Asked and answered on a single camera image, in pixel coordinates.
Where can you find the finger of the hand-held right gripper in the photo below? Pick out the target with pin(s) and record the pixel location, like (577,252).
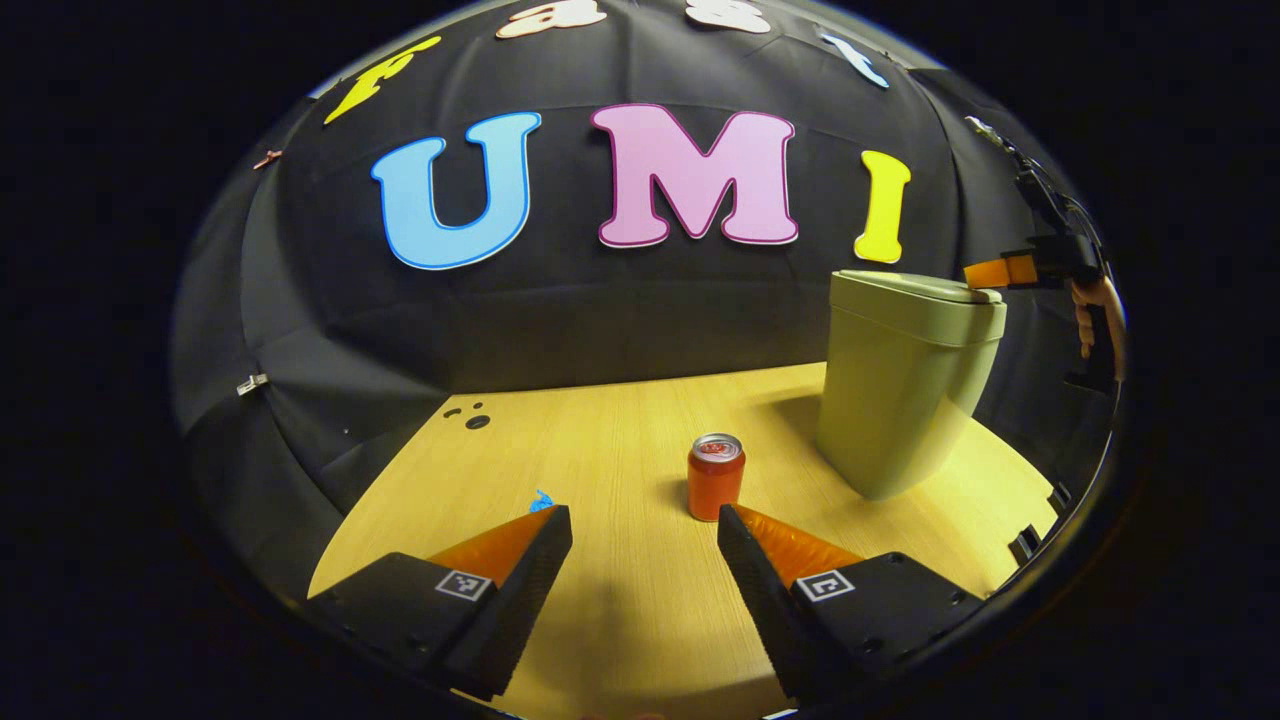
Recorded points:
(1000,272)

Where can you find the green desktop garbage bin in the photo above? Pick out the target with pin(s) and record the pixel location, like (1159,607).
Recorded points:
(900,400)

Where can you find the black backdrop cloth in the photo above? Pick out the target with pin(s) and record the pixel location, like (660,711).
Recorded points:
(600,320)

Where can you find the black table edge bracket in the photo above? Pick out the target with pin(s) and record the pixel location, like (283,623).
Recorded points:
(1025,545)
(1060,497)

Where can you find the blue paper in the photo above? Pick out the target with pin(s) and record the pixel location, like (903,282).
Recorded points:
(541,503)

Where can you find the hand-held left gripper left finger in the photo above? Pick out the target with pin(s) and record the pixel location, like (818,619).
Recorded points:
(520,600)

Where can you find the silver cloth clip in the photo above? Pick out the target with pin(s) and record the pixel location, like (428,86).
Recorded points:
(251,384)

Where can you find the orange pop can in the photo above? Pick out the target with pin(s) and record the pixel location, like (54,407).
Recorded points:
(715,490)

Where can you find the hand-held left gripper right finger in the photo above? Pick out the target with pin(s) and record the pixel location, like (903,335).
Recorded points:
(760,595)

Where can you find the wooden desktop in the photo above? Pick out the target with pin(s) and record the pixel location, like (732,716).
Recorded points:
(620,620)

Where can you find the copper cloth clip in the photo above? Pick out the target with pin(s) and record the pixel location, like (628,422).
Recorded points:
(267,159)

